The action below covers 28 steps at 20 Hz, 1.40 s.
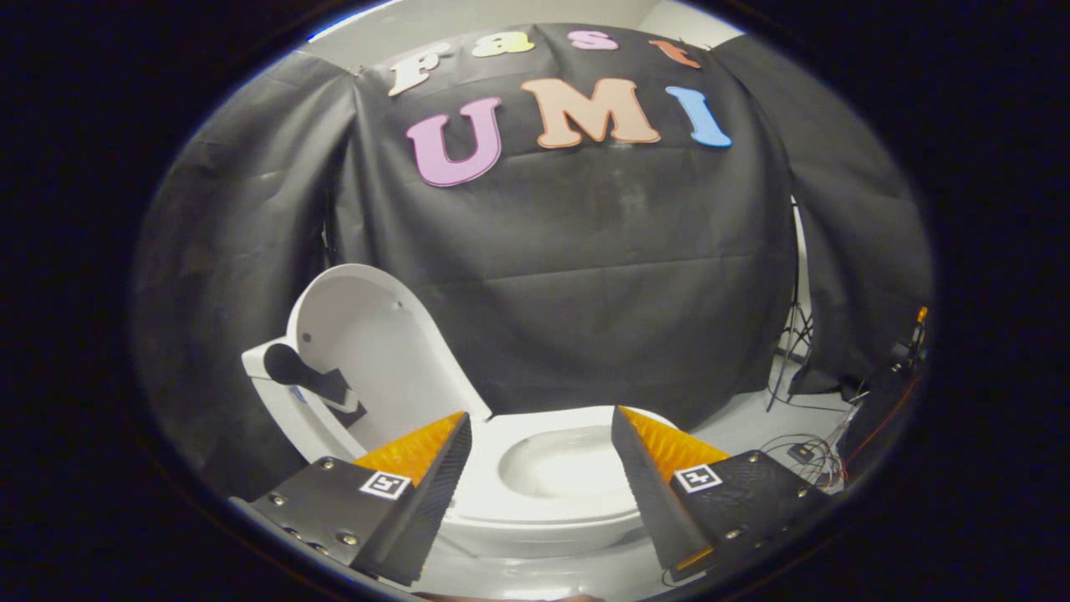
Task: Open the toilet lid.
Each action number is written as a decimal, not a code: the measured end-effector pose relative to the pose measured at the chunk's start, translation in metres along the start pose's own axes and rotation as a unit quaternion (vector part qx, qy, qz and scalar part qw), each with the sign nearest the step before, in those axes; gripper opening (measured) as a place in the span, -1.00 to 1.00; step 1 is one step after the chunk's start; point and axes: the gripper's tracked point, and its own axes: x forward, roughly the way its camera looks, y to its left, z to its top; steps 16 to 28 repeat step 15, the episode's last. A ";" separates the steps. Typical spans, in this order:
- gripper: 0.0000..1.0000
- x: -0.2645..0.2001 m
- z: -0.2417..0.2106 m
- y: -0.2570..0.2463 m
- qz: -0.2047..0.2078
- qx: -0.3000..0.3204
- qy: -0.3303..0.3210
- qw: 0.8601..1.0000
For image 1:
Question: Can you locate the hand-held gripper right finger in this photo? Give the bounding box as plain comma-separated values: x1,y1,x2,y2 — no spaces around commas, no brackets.
610,406,833,586

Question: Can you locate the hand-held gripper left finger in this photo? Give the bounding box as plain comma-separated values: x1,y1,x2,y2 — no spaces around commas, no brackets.
242,410,473,586

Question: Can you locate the white toilet lid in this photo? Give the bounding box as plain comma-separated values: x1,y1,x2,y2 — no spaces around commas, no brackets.
286,263,492,457

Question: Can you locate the white toilet body with tank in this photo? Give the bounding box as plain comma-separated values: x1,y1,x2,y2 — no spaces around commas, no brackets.
242,339,649,559

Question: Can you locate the black tripod light stand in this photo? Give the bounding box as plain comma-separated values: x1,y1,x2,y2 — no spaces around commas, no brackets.
767,196,816,412

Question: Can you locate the black cloth covered stand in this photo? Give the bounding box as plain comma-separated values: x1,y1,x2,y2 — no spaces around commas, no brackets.
840,368,925,486

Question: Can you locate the black backdrop cloth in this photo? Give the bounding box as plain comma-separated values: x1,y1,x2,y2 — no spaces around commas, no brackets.
134,54,360,494
711,33,933,394
326,23,799,427

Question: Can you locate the black device with orange tab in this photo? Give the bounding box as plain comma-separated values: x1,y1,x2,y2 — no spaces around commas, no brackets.
890,305,930,373

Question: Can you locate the tangle of black cables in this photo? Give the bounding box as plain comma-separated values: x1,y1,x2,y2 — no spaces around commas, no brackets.
757,401,853,490

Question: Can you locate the red cable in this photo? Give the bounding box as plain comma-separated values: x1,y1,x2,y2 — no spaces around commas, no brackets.
840,376,920,486

